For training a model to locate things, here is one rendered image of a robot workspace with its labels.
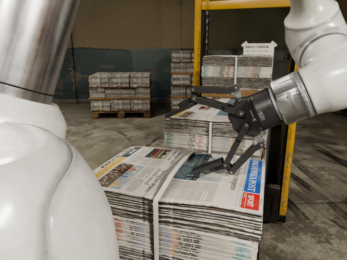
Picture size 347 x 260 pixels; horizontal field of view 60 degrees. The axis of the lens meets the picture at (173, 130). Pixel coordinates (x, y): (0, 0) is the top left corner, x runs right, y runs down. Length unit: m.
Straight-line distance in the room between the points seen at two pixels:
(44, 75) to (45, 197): 0.22
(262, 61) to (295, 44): 1.00
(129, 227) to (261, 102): 0.35
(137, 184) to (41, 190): 0.45
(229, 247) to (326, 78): 0.33
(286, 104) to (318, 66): 0.08
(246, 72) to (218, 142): 0.62
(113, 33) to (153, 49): 0.99
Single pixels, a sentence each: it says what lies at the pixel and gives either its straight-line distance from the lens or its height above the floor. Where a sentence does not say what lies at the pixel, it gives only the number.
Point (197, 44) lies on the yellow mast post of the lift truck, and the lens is 2.26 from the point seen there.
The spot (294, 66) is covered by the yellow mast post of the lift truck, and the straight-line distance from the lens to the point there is 2.22.
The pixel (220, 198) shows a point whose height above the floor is 1.06.
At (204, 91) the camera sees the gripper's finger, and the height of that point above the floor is 1.25.
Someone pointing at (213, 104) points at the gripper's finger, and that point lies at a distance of 0.61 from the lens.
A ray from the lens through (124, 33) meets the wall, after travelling 7.59.
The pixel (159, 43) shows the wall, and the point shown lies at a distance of 7.53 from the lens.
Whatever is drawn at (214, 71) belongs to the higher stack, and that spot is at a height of 1.20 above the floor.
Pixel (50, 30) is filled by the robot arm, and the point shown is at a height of 1.35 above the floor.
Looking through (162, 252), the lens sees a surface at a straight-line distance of 0.63.
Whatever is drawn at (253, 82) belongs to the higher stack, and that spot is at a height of 1.15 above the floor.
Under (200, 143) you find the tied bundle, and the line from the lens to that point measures 1.16.
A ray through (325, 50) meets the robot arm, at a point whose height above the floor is 1.33.
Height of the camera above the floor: 1.33
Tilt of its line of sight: 15 degrees down
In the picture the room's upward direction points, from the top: straight up
